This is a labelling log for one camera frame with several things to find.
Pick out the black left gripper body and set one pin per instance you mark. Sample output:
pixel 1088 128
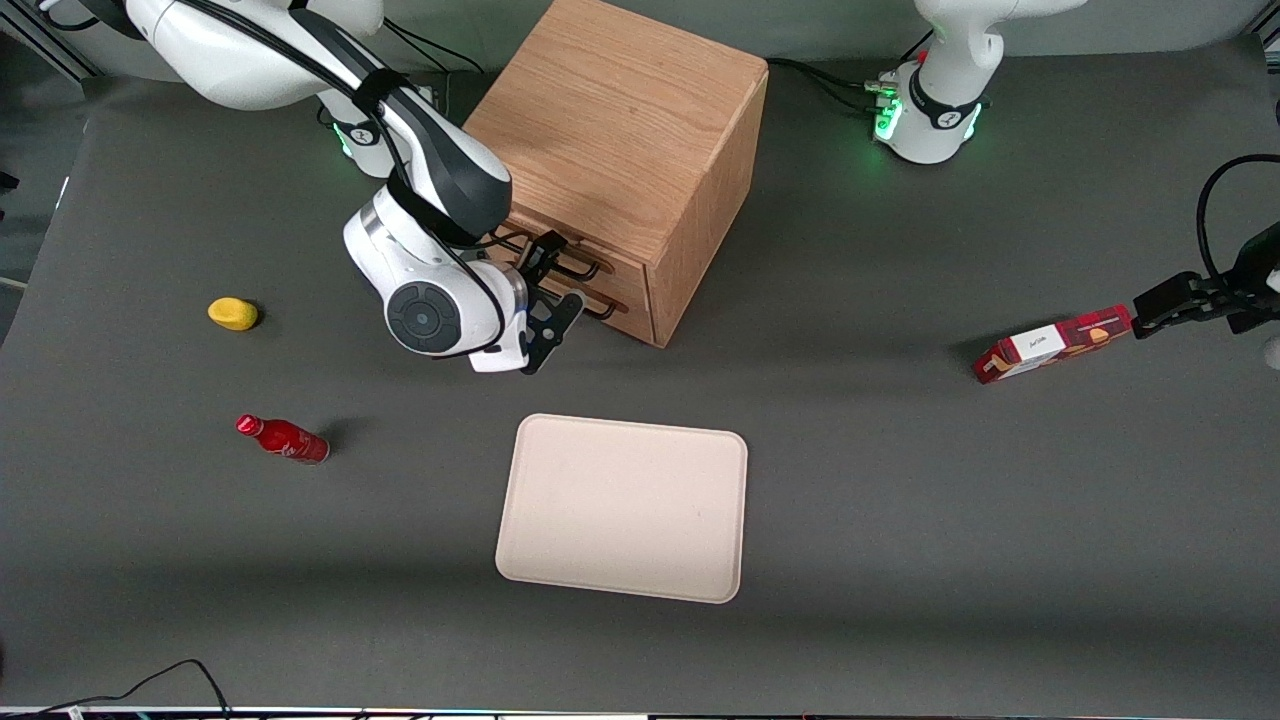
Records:
pixel 1252 267

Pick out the grey aluminium frame rail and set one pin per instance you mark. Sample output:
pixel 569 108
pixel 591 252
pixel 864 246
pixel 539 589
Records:
pixel 50 45

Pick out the red snack box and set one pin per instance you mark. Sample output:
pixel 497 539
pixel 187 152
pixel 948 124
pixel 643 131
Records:
pixel 1055 343

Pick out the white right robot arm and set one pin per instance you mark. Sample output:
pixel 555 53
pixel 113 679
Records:
pixel 240 60

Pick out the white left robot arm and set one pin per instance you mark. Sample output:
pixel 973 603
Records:
pixel 940 90

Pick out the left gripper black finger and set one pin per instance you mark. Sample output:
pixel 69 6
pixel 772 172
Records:
pixel 1168 303

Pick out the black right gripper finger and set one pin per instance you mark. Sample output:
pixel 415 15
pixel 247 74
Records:
pixel 543 253
pixel 553 328

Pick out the yellow lemon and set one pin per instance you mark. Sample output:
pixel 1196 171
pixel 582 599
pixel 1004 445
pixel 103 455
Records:
pixel 232 314

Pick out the cream rectangular tray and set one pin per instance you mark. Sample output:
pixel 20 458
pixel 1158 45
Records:
pixel 622 508

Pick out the red cola bottle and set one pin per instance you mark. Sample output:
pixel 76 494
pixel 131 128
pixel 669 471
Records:
pixel 285 440

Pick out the wooden drawer cabinet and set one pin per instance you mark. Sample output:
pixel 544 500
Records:
pixel 620 110
pixel 625 272

